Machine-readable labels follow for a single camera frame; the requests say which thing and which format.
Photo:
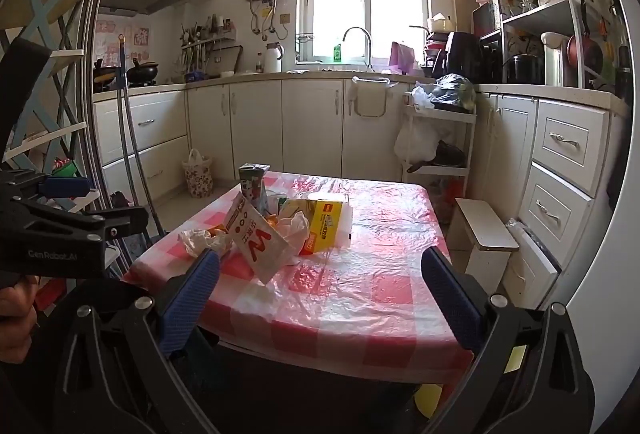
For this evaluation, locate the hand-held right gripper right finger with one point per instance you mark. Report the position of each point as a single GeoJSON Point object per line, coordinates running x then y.
{"type": "Point", "coordinates": [450, 299]}

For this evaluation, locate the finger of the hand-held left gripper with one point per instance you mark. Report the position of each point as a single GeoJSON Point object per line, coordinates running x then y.
{"type": "Point", "coordinates": [112, 221]}
{"type": "Point", "coordinates": [67, 185]}

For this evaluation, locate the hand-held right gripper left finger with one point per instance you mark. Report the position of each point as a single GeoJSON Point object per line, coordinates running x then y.
{"type": "Point", "coordinates": [192, 299]}

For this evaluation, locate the white tissue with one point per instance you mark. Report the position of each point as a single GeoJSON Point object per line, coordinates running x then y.
{"type": "Point", "coordinates": [197, 239]}

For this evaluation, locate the red white paper bag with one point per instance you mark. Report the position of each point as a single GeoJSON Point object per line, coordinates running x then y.
{"type": "Point", "coordinates": [260, 249]}

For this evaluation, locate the orange peel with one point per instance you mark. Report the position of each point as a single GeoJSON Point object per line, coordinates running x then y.
{"type": "Point", "coordinates": [271, 219]}
{"type": "Point", "coordinates": [217, 230]}

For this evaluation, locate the green white milk carton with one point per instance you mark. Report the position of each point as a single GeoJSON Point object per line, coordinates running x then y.
{"type": "Point", "coordinates": [252, 189]}

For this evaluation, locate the white plastic wrapper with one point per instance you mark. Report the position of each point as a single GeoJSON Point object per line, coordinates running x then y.
{"type": "Point", "coordinates": [295, 226]}

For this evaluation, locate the yellow red cardboard box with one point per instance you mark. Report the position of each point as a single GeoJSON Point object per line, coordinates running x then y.
{"type": "Point", "coordinates": [325, 224]}

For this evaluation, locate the person's left hand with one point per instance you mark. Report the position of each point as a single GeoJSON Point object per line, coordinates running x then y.
{"type": "Point", "coordinates": [15, 319]}

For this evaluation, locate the white step stool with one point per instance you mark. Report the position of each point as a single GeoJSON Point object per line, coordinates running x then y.
{"type": "Point", "coordinates": [487, 226]}

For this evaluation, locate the mop pole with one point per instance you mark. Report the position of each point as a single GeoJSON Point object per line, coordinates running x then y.
{"type": "Point", "coordinates": [123, 114]}

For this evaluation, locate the floral tote bag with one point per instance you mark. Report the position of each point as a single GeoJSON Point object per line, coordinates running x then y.
{"type": "Point", "coordinates": [197, 176]}

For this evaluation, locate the red white checkered tablecloth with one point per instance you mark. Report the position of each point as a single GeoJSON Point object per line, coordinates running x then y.
{"type": "Point", "coordinates": [350, 289]}

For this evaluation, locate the black wok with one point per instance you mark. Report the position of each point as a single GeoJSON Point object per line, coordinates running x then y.
{"type": "Point", "coordinates": [142, 73]}

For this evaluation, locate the black frying pan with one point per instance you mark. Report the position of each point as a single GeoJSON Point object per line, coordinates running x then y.
{"type": "Point", "coordinates": [447, 154]}

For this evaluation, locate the large white plastic bag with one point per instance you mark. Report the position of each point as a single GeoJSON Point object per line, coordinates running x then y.
{"type": "Point", "coordinates": [415, 141]}

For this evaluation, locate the wooden shelf blue braces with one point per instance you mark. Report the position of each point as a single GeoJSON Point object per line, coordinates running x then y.
{"type": "Point", "coordinates": [40, 19]}

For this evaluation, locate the cream base cabinets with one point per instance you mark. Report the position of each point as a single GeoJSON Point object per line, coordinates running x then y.
{"type": "Point", "coordinates": [260, 124]}

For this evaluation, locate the white rolling cart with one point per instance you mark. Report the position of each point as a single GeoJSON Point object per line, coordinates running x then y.
{"type": "Point", "coordinates": [447, 118]}

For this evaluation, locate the white drawer cabinet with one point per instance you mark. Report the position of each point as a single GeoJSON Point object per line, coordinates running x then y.
{"type": "Point", "coordinates": [565, 149]}

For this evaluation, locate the small white plastic bag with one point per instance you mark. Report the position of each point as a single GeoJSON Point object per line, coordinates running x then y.
{"type": "Point", "coordinates": [422, 96]}

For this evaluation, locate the black plastic bag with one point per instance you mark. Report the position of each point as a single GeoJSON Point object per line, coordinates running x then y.
{"type": "Point", "coordinates": [452, 89]}

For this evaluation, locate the beige hanging tray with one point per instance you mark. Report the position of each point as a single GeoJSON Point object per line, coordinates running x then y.
{"type": "Point", "coordinates": [370, 96]}

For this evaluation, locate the black air fryer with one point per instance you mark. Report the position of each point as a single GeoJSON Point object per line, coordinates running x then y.
{"type": "Point", "coordinates": [460, 56]}

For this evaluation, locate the purple bag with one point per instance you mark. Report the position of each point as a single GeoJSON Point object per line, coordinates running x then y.
{"type": "Point", "coordinates": [402, 58]}

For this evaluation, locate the white electric water boiler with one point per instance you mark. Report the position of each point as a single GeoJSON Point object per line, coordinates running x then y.
{"type": "Point", "coordinates": [555, 61]}

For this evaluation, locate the green bottle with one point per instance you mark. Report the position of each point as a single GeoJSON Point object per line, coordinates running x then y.
{"type": "Point", "coordinates": [338, 54]}

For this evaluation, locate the red pan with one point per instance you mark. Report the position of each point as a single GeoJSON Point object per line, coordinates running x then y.
{"type": "Point", "coordinates": [585, 54]}

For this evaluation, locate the chrome faucet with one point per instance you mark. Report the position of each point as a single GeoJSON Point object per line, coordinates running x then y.
{"type": "Point", "coordinates": [356, 28]}

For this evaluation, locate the metal kitchen rack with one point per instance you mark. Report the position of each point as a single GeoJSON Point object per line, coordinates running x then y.
{"type": "Point", "coordinates": [537, 11]}

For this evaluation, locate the wall utensil rack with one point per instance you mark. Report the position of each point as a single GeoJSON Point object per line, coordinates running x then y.
{"type": "Point", "coordinates": [205, 39]}

